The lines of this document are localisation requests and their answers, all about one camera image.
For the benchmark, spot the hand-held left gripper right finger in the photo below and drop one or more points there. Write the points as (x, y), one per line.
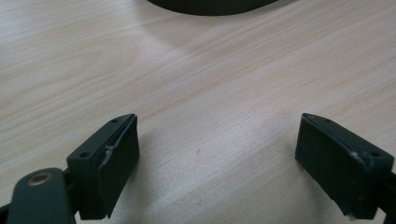
(339, 165)

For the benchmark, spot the dark round object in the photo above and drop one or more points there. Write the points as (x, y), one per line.
(211, 6)

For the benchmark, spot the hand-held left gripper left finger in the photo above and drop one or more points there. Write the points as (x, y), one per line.
(102, 168)

